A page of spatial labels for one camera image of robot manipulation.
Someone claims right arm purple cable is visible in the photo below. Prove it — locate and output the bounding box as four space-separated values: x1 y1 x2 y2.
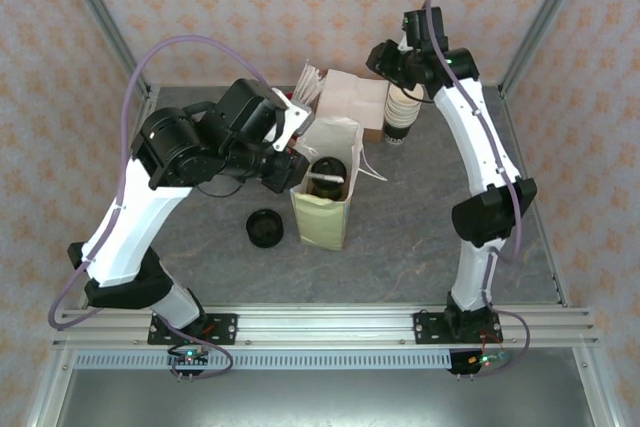
423 0 532 378

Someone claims slotted grey cable duct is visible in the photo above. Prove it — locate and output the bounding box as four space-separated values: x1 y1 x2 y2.
73 350 454 371

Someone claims black left mount plate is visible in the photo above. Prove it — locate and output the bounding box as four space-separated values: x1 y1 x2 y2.
147 313 239 346

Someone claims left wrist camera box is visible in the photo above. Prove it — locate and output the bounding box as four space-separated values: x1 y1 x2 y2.
272 89 316 153

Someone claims grey metal panel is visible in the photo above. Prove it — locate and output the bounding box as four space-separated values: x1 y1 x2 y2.
49 369 614 427

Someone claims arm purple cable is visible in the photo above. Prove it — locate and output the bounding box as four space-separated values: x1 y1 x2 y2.
423 0 532 378
47 35 281 382

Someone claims aluminium frame post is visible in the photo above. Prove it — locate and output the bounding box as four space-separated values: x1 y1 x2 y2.
52 0 154 98
499 0 599 98

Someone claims circuit board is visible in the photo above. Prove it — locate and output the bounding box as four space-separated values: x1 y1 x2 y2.
167 349 211 367
469 351 512 367

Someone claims cardboard napkin box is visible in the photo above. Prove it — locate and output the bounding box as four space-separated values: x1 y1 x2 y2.
319 69 390 144

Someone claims black right mount plate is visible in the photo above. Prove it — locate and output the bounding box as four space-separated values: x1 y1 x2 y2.
413 311 501 346

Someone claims right circuit board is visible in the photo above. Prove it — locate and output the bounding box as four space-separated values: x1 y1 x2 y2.
469 351 512 367

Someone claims green paper coffee cup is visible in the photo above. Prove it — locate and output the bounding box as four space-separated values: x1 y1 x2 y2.
312 181 346 201

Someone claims left circuit board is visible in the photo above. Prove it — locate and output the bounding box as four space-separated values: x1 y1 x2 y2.
167 349 211 367

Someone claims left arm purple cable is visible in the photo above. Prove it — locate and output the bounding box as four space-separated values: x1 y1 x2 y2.
47 35 281 382

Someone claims black cup lid stack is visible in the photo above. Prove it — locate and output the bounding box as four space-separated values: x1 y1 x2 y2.
246 207 285 250

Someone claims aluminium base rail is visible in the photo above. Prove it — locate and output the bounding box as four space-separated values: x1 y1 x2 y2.
52 304 599 348

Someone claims paper takeout bag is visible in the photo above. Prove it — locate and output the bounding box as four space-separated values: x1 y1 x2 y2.
290 116 389 251

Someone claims single paper-wrapped straw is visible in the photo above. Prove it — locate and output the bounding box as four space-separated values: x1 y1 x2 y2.
307 170 346 186

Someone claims black mount plate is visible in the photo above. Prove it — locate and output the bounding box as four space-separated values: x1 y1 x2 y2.
147 313 239 346
413 311 501 346

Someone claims black plastic cup lid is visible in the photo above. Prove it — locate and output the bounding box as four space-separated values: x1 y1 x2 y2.
309 156 349 189

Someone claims paper cup stack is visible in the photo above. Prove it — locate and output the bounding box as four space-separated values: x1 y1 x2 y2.
383 82 425 147

